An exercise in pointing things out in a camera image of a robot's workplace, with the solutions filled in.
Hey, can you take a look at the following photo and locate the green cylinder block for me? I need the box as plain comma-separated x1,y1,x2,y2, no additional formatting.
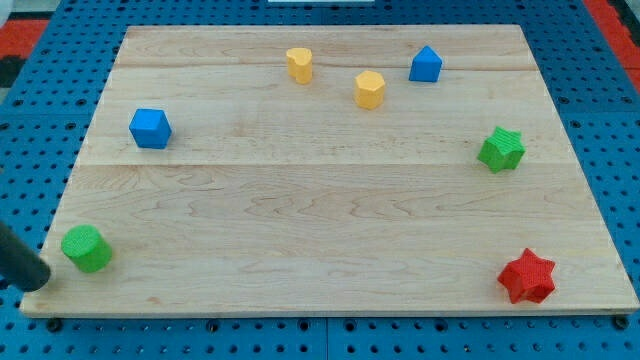
61,224,113,273

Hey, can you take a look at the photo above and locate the yellow heart block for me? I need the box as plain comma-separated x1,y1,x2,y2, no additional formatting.
286,47,313,84

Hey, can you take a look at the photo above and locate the wooden board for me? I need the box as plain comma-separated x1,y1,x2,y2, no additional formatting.
21,25,639,319

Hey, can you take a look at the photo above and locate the yellow hexagon block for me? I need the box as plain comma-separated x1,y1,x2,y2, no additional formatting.
354,70,386,110

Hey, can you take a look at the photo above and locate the blue pentagon block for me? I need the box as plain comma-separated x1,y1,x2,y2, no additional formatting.
409,46,443,82

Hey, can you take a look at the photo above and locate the blue cube block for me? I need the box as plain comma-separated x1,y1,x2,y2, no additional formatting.
129,108,172,149

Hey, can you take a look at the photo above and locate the green star block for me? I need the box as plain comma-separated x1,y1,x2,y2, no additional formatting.
477,126,526,173

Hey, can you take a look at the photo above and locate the red star block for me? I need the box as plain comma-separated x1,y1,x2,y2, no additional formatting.
497,248,556,304

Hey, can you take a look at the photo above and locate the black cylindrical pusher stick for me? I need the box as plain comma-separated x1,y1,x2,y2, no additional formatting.
1,223,51,292

